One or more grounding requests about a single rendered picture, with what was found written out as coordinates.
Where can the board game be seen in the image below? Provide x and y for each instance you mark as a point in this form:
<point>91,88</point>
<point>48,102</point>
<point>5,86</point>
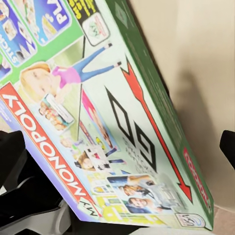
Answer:
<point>77,79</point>

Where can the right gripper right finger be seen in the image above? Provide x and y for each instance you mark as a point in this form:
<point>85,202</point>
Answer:
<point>227,146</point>

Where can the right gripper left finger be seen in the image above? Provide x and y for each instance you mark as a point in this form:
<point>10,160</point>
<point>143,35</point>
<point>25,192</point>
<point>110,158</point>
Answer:
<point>12,146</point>

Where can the bed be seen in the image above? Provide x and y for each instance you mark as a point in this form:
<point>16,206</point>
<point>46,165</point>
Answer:
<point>192,45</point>

